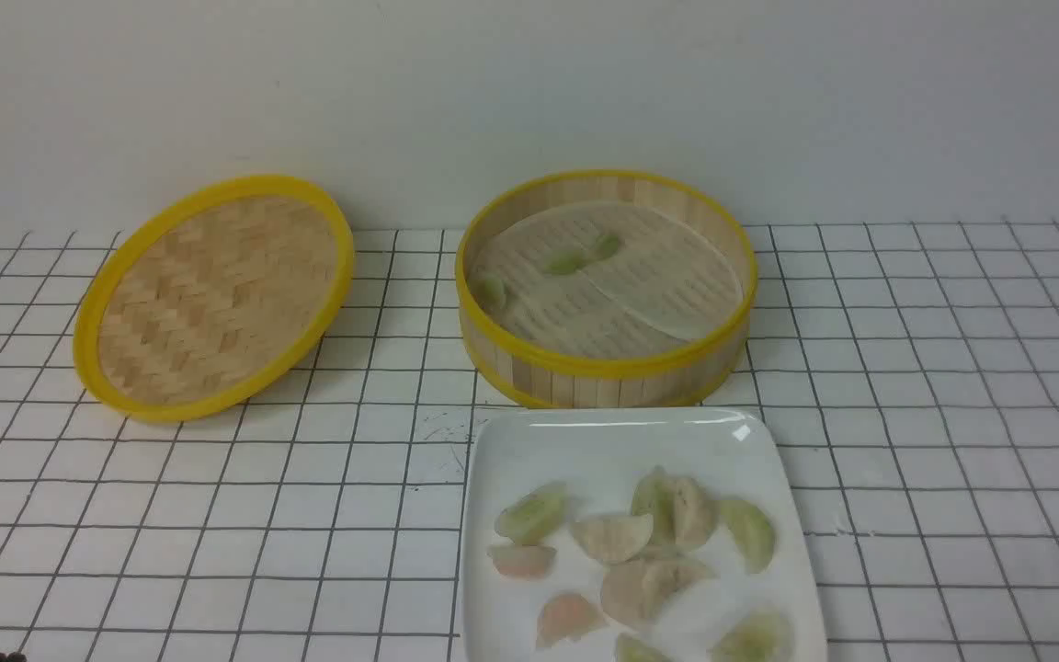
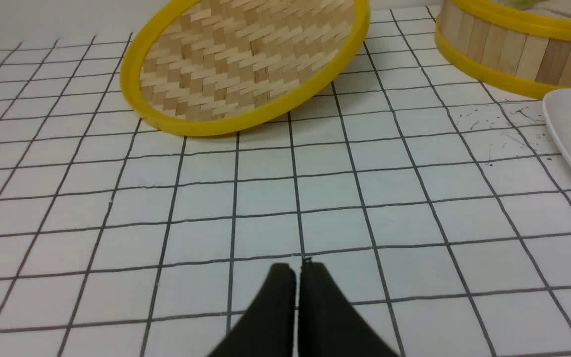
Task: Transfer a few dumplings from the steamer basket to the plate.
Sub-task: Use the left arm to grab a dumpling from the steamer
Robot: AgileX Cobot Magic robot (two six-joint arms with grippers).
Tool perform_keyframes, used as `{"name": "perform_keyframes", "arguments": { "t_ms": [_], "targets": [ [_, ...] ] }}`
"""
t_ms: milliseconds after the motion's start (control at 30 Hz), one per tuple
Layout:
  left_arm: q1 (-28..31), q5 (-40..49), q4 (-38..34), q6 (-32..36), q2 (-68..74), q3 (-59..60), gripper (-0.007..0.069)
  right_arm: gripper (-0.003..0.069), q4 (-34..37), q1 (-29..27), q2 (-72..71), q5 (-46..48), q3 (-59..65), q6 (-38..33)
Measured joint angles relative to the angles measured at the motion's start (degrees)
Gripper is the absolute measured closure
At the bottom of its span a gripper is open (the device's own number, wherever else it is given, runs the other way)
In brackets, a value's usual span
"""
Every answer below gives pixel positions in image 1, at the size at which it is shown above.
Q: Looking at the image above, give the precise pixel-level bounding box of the green dumpling plate left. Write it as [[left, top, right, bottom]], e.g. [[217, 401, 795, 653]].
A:
[[495, 481, 568, 545]]

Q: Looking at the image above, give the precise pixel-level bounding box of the green dumpling plate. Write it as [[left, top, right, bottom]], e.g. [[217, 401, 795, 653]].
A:
[[718, 497, 779, 575], [631, 466, 674, 545], [495, 481, 568, 545]]

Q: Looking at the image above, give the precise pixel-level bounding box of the green dumpling plate upper centre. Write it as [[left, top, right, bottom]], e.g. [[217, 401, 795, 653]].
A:
[[631, 466, 674, 545]]

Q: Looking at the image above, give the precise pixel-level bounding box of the white square plate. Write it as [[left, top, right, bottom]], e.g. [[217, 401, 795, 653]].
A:
[[461, 407, 828, 661]]

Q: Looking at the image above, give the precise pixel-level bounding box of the beige dumpling plate centre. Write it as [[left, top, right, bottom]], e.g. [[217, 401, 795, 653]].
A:
[[570, 514, 653, 565]]

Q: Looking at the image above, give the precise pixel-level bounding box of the pink dumpling plate left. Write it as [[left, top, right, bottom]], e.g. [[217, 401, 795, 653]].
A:
[[486, 544, 556, 582]]

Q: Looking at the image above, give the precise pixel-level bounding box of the pink dumpling plate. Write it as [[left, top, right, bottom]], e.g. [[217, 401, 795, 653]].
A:
[[535, 592, 607, 650], [486, 544, 556, 582]]

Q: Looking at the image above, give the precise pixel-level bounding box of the pink dumpling plate bottom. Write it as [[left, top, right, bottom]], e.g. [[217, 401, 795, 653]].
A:
[[535, 592, 607, 650]]

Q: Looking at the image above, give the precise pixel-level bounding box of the green dumpling plate right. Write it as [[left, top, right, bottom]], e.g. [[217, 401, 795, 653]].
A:
[[718, 497, 779, 575]]

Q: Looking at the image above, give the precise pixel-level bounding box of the white steamer liner paper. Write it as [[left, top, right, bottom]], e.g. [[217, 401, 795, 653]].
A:
[[468, 200, 741, 360]]

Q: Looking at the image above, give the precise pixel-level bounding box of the bamboo steamer basket yellow rim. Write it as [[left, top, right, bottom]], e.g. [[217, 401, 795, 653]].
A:
[[455, 169, 759, 409]]

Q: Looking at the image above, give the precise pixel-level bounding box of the beige dumpling upright centre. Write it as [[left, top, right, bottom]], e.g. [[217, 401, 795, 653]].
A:
[[669, 476, 718, 552]]

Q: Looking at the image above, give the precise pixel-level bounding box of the large beige dumpling lower centre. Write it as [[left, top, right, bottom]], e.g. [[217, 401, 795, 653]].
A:
[[599, 556, 717, 630]]

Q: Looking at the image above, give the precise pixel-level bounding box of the bamboo steamer lid yellow rim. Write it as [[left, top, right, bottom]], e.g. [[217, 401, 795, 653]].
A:
[[73, 175, 356, 422]]

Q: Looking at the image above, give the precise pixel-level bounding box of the green dumpling bottom edge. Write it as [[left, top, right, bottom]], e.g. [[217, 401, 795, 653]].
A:
[[613, 633, 671, 662]]

